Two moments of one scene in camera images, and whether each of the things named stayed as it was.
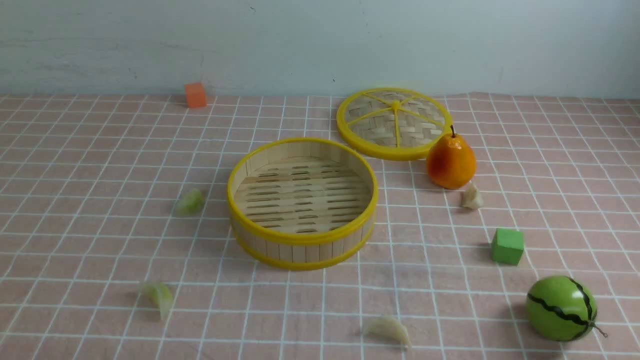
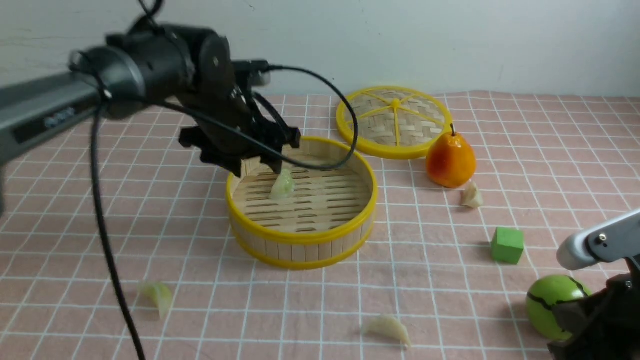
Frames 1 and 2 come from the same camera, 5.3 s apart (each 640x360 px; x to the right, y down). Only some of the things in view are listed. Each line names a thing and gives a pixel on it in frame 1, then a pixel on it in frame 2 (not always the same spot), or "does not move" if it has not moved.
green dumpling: [192, 205] to [284, 186]
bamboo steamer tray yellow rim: [303, 204] does not move
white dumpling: [472, 198] does not move
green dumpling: [162, 294] does not move
